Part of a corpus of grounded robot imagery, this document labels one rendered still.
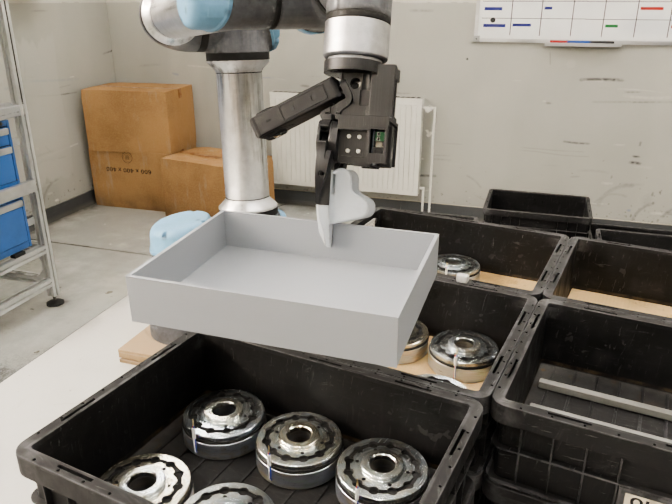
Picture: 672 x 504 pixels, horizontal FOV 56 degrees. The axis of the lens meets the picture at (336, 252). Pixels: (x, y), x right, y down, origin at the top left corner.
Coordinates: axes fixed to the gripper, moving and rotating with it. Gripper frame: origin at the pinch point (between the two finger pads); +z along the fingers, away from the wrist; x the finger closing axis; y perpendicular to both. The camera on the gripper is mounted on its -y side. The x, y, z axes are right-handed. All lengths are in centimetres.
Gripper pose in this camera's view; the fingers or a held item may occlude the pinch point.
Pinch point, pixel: (324, 235)
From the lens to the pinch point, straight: 75.3
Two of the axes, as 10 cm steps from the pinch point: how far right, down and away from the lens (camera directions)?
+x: 2.4, -0.8, 9.7
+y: 9.7, 0.9, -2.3
